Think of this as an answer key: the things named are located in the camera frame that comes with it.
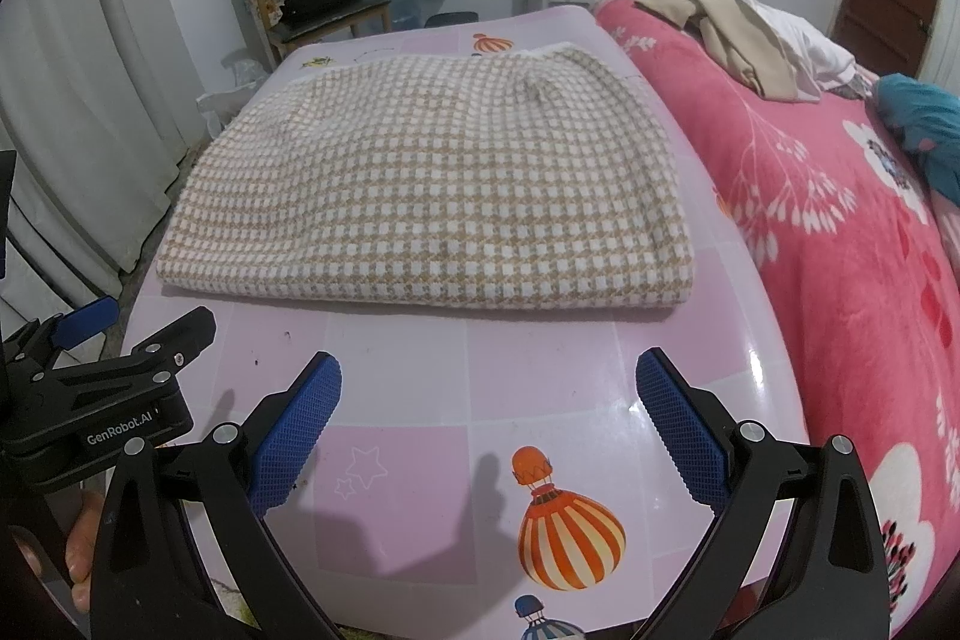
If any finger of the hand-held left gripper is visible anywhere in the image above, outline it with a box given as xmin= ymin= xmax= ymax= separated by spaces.
xmin=34 ymin=306 xmax=217 ymax=390
xmin=7 ymin=299 xmax=119 ymax=372

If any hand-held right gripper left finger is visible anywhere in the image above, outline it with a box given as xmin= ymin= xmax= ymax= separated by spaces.
xmin=88 ymin=351 xmax=344 ymax=640

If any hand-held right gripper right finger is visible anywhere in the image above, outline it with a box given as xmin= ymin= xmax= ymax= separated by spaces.
xmin=635 ymin=347 xmax=890 ymax=640

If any beige white checked coat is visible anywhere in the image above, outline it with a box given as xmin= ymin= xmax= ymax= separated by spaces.
xmin=156 ymin=42 xmax=697 ymax=311

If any person's left hand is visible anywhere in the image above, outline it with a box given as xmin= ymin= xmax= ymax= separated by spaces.
xmin=64 ymin=488 xmax=107 ymax=612

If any pink balloon-print table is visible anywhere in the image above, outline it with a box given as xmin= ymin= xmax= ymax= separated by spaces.
xmin=120 ymin=4 xmax=815 ymax=640

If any white curtain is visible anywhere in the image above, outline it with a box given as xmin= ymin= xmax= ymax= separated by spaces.
xmin=0 ymin=0 xmax=218 ymax=341

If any pink floral blanket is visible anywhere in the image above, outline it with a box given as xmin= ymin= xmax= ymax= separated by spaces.
xmin=592 ymin=0 xmax=960 ymax=640

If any pink striped pillow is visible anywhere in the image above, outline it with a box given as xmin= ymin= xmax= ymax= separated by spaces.
xmin=926 ymin=190 xmax=960 ymax=251

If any clear empty water jug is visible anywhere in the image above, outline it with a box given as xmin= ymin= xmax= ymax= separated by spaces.
xmin=375 ymin=0 xmax=428 ymax=34

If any teal patterned pillow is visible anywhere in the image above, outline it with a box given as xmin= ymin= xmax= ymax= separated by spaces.
xmin=874 ymin=72 xmax=960 ymax=199

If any white garment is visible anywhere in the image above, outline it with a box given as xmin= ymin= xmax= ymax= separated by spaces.
xmin=731 ymin=0 xmax=860 ymax=105

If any beige garment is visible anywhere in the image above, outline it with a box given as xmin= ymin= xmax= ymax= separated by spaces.
xmin=636 ymin=0 xmax=800 ymax=101

